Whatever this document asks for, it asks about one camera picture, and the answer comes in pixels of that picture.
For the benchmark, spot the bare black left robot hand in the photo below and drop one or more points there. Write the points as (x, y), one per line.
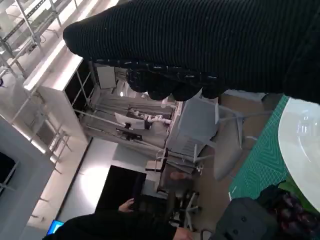
(270, 200)

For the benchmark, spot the grey chair with white frame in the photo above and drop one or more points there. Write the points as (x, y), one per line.
(200, 130)

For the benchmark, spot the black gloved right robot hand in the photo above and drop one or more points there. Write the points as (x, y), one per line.
(200, 42)

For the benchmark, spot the computer monitor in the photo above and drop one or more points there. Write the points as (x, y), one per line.
(130, 121)

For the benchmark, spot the white shelf cabinet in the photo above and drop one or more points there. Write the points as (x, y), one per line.
(57, 100)

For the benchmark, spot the white office chair base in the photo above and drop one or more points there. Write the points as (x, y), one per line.
(188, 205)

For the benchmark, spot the white square plate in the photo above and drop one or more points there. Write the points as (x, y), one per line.
(302, 150)

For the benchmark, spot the green cutting mat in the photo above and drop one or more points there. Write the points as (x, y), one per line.
(262, 160)

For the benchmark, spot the blue lit screen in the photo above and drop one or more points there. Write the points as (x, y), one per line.
(55, 227)

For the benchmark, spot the red toy grape bunch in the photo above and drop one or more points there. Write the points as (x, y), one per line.
(297, 215)

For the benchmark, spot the black panel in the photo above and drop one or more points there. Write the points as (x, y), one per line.
(120, 185)

